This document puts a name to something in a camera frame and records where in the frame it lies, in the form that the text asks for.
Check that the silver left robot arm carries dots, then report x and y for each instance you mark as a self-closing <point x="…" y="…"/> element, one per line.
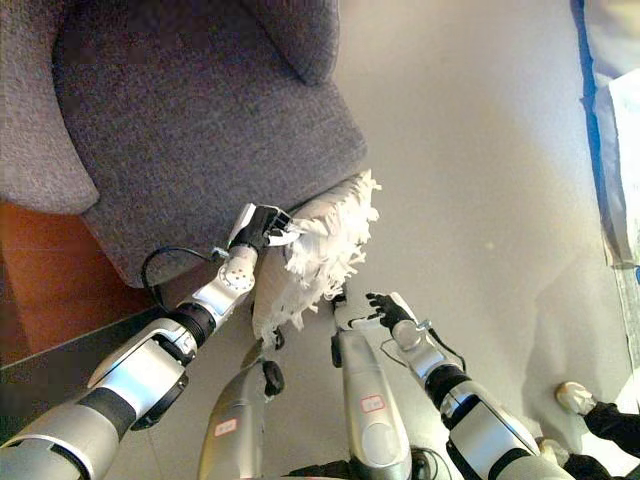
<point x="125" y="395"/>

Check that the person's black trouser leg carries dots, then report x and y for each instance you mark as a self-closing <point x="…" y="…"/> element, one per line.
<point x="612" y="422"/>

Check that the black robot pelvis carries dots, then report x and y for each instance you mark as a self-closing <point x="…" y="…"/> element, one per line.
<point x="320" y="471"/>

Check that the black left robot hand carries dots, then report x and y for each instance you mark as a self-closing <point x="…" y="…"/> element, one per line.
<point x="257" y="227"/>

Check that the grey fabric armchair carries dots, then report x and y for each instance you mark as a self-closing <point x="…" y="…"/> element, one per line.
<point x="200" y="125"/>

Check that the white fringed pillow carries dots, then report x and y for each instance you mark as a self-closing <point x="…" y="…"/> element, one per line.
<point x="325" y="250"/>

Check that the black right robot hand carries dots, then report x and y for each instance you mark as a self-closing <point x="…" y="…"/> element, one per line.
<point x="395" y="312"/>

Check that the black robot foot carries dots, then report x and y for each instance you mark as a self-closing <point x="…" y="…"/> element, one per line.
<point x="273" y="377"/>

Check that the silver left robot leg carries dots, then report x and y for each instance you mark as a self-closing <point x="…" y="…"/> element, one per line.
<point x="235" y="430"/>

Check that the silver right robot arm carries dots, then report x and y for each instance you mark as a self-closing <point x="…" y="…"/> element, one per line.
<point x="480" y="420"/>

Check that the person's white shoe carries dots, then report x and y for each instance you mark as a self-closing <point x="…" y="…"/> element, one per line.
<point x="575" y="396"/>

